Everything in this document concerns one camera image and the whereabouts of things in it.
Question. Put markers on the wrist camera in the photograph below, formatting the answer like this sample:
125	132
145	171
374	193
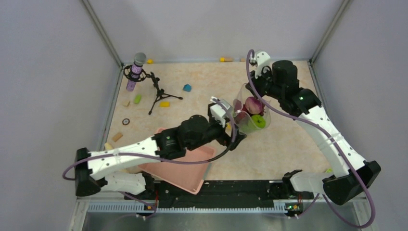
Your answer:
259	59
221	111

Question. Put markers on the pink plastic basket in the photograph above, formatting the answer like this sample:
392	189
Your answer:
189	178

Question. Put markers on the clear zip top bag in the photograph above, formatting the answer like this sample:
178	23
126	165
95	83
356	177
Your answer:
250	114

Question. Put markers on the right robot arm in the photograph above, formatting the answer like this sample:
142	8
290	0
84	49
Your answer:
276	85

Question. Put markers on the cream wooden cylinder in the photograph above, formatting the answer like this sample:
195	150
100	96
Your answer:
108	146

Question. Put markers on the green lettuce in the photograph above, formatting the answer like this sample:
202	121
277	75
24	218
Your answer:
246	125

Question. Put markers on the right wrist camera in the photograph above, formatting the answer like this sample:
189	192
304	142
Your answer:
259	59

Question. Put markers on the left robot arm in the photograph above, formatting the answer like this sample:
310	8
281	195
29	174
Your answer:
101	171

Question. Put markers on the green lime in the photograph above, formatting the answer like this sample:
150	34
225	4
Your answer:
258	121

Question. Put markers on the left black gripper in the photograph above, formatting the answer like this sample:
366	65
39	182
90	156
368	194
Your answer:
225	139

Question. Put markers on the red sweet potato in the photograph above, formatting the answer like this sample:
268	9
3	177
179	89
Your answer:
240	111

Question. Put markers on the yellow and wood cylinder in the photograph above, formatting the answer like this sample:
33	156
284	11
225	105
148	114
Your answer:
226	59

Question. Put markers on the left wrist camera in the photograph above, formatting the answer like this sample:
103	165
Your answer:
221	111

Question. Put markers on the blue block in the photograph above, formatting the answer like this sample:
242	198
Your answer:
187	88

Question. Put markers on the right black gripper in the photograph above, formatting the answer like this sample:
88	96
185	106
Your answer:
256	81

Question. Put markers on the purple microphone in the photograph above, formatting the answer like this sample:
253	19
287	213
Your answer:
135	71

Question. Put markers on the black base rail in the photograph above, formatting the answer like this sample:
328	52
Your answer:
224	194

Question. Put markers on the green block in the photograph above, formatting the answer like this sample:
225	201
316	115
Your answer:
137	99

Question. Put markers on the red onion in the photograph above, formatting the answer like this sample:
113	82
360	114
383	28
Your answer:
254	106

